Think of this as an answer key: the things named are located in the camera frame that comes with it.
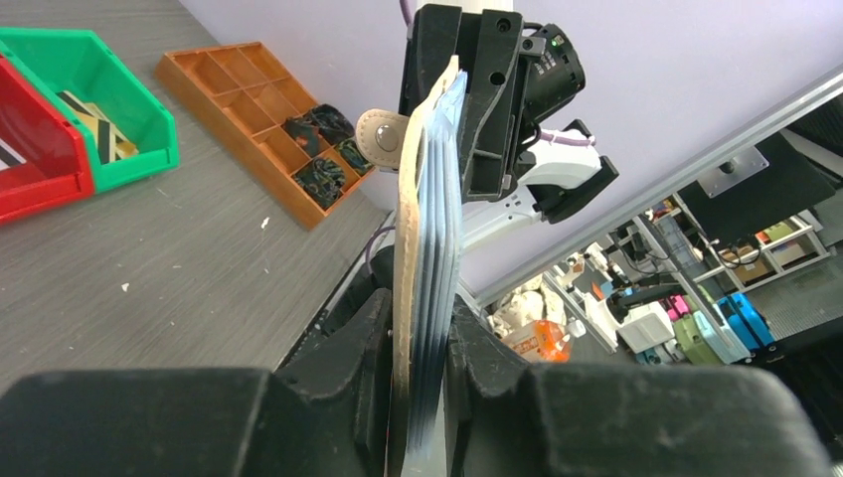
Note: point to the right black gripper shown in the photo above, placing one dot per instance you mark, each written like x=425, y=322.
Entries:
x=548, y=76

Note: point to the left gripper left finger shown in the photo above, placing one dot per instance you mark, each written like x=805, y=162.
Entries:
x=324, y=414

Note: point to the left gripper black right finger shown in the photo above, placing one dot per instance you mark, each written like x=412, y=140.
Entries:
x=505, y=416

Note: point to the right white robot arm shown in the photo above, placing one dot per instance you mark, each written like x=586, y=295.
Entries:
x=512, y=75

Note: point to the white striped card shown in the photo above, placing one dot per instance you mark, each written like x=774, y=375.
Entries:
x=9, y=157

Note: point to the orange drink bottle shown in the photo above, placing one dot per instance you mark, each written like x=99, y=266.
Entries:
x=545, y=341

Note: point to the orange compartment tray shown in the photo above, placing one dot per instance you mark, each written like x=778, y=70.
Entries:
x=270, y=123

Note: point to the red plastic bin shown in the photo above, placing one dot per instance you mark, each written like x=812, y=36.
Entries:
x=57, y=172

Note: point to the green plastic bin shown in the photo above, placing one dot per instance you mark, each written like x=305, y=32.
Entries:
x=81, y=63

